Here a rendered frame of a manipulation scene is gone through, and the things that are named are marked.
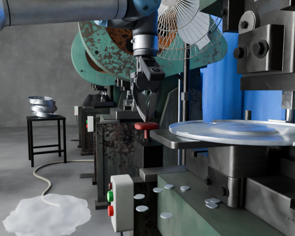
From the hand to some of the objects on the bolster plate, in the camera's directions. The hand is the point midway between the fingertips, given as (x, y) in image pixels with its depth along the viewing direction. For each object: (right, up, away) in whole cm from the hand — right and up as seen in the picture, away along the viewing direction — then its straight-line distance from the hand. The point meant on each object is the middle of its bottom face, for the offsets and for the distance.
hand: (147, 118), depth 82 cm
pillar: (+35, -6, -16) cm, 38 cm away
